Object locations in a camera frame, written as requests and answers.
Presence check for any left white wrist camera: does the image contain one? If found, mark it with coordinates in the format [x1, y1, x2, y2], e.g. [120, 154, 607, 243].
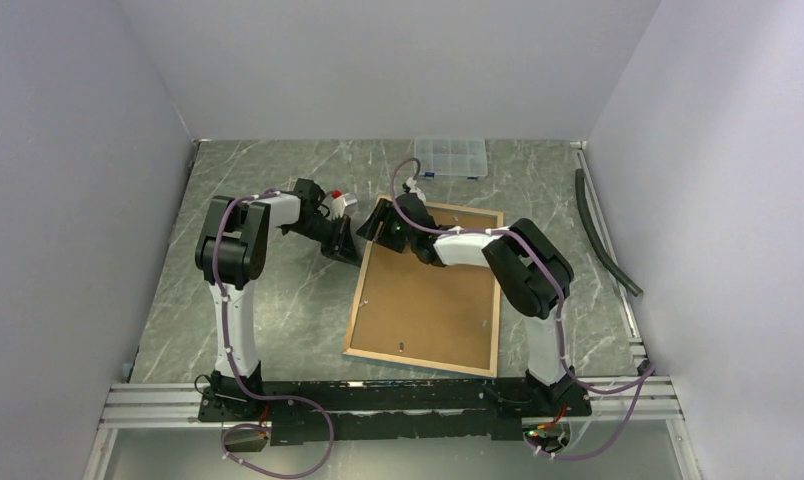
[329, 190, 359, 220]

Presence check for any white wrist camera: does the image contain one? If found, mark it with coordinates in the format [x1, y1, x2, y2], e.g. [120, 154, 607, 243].
[402, 177, 420, 193]
[329, 190, 359, 220]

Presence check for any clear plastic organizer box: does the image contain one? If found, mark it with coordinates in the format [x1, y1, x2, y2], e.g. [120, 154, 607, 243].
[414, 136, 488, 179]

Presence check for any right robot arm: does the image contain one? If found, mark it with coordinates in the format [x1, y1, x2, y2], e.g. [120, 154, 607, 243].
[356, 192, 574, 415]

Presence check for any black hose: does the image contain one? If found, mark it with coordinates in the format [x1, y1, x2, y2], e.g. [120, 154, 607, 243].
[574, 167, 644, 297]

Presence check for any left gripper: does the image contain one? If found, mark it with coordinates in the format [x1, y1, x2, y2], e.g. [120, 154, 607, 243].
[285, 215, 364, 268]

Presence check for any blue picture frame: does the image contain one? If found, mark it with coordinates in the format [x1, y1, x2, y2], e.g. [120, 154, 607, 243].
[341, 195, 506, 380]

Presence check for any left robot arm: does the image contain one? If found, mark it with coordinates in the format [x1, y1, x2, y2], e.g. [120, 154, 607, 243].
[195, 179, 362, 420]

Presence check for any aluminium rail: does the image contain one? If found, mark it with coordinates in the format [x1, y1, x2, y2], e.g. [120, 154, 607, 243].
[100, 376, 684, 429]

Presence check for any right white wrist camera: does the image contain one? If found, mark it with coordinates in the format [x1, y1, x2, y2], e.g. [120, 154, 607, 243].
[402, 177, 420, 193]

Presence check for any black base bar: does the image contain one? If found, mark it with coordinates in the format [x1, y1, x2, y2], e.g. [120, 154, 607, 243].
[198, 377, 592, 446]

